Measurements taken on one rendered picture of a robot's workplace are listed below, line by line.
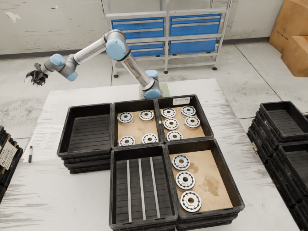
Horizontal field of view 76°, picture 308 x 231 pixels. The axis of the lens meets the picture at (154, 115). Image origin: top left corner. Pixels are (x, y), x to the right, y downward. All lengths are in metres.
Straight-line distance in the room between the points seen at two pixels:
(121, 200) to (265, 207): 0.78
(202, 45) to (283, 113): 1.62
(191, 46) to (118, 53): 2.10
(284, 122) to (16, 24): 4.15
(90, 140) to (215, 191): 0.80
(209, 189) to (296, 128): 1.24
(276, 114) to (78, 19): 3.31
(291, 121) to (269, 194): 0.98
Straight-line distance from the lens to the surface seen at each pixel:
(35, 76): 1.52
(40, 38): 4.28
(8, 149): 2.18
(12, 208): 1.46
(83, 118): 1.50
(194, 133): 1.32
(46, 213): 1.34
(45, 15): 4.08
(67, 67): 1.44
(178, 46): 3.18
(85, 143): 1.34
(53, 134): 1.66
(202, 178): 1.15
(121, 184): 1.13
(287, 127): 2.12
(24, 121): 3.05
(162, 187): 1.11
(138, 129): 1.33
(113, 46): 1.23
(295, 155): 2.09
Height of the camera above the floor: 1.83
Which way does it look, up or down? 45 degrees down
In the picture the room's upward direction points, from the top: 2 degrees counter-clockwise
